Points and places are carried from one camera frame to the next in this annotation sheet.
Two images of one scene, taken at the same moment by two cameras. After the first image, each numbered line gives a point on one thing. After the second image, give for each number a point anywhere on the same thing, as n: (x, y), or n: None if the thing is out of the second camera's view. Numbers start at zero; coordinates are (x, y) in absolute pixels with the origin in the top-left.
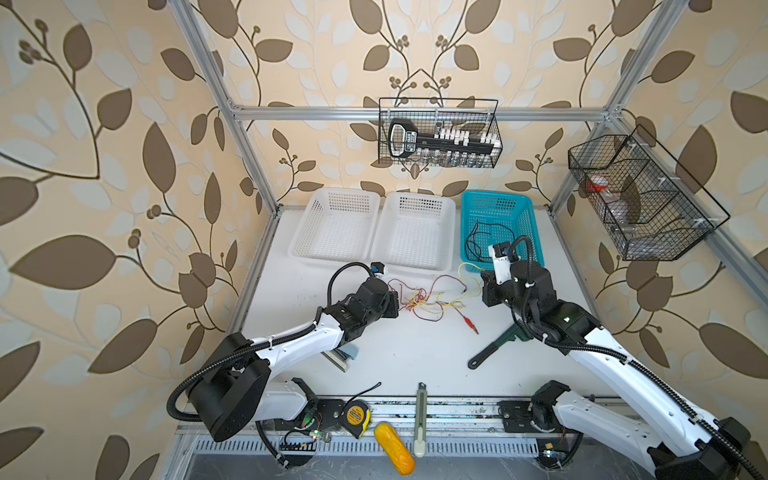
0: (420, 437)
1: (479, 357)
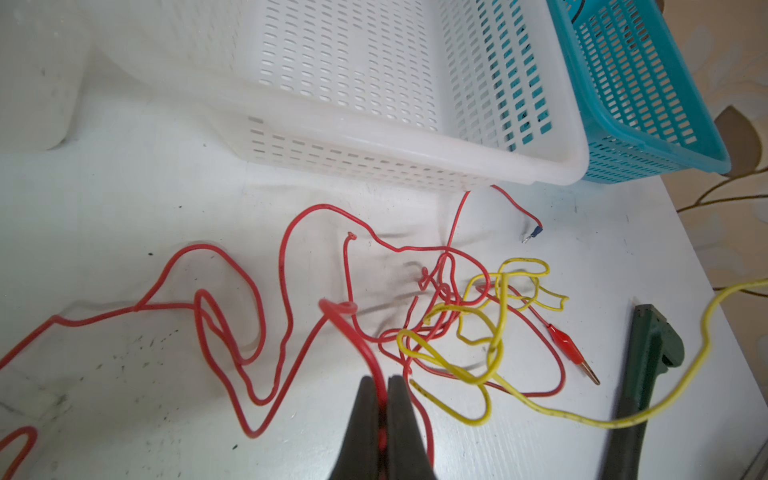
0: None
1: (654, 347)
